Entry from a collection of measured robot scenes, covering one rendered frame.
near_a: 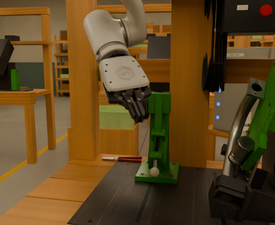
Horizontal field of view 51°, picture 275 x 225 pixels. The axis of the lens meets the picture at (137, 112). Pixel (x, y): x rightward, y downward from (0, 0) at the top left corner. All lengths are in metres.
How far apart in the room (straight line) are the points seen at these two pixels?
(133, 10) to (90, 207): 0.50
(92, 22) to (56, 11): 10.92
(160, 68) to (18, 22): 11.32
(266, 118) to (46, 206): 0.60
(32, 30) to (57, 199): 11.26
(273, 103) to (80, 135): 0.73
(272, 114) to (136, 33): 0.38
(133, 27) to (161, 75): 0.40
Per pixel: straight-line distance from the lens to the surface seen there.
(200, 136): 1.06
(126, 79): 0.66
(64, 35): 11.46
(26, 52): 12.09
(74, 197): 0.88
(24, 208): 0.85
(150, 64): 1.12
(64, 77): 10.77
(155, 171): 0.85
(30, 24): 12.06
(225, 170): 0.75
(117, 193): 0.84
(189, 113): 1.04
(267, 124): 0.68
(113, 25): 0.76
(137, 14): 0.74
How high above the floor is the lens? 1.26
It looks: 10 degrees down
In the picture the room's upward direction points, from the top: straight up
